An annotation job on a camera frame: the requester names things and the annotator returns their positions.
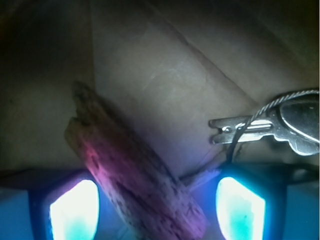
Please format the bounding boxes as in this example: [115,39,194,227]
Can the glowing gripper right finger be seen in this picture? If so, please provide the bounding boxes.
[215,164,320,240]

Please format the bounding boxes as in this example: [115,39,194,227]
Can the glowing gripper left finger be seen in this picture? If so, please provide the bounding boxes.
[0,169,100,240]

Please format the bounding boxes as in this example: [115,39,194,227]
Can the brown wood chip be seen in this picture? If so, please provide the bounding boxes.
[64,81,208,240]

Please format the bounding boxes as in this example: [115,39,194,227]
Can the crumpled brown paper bag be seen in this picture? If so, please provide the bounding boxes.
[0,0,320,176]

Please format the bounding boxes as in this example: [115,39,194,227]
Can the silver keys on wire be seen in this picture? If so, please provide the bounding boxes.
[208,88,320,164]

